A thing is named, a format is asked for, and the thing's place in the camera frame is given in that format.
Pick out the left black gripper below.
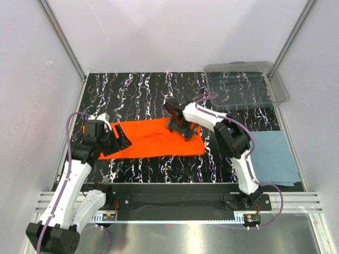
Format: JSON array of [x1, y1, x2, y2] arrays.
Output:
[[98, 124, 132, 156]]

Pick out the orange t shirt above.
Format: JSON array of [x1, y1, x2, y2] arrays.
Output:
[[99, 117, 205, 160]]

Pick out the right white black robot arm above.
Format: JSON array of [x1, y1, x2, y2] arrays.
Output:
[[164, 99, 263, 211]]

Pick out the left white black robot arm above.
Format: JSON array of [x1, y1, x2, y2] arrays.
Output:
[[26, 119, 132, 253]]

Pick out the clear plastic bin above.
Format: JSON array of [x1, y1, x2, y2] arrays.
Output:
[[203, 61, 290, 112]]

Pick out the folded light blue t shirt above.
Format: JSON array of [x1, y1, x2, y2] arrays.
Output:
[[251, 131, 301, 186]]

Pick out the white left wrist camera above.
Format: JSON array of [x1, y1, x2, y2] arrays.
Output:
[[88, 113, 112, 131]]

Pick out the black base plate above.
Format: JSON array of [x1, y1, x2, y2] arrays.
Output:
[[108, 183, 272, 212]]

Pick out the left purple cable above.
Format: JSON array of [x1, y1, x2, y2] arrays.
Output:
[[37, 111, 111, 253]]

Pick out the purple cable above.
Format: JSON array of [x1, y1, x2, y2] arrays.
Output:
[[37, 111, 111, 253], [193, 92, 284, 229]]

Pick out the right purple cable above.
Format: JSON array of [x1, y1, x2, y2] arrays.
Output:
[[193, 92, 284, 229]]

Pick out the white toothed cable duct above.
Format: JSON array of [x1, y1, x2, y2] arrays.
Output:
[[90, 213, 262, 223]]

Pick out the aluminium frame rail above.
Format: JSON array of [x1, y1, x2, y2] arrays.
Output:
[[35, 192, 323, 213]]

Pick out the left aluminium corner post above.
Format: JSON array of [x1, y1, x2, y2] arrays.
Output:
[[38, 0, 87, 81]]

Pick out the aluminium corner post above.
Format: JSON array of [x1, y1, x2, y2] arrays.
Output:
[[274, 0, 318, 69], [38, 0, 87, 81]]

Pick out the right aluminium corner post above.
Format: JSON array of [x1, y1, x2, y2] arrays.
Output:
[[274, 0, 318, 69]]

